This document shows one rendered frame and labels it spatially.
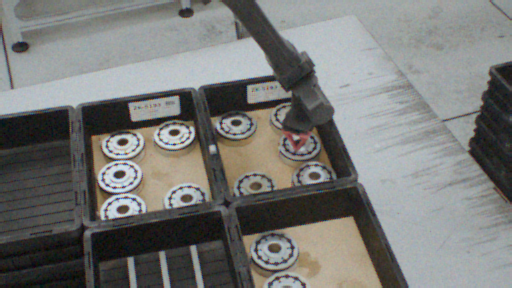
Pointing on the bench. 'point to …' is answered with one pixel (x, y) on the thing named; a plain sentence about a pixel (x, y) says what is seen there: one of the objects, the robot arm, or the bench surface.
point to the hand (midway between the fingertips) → (300, 140)
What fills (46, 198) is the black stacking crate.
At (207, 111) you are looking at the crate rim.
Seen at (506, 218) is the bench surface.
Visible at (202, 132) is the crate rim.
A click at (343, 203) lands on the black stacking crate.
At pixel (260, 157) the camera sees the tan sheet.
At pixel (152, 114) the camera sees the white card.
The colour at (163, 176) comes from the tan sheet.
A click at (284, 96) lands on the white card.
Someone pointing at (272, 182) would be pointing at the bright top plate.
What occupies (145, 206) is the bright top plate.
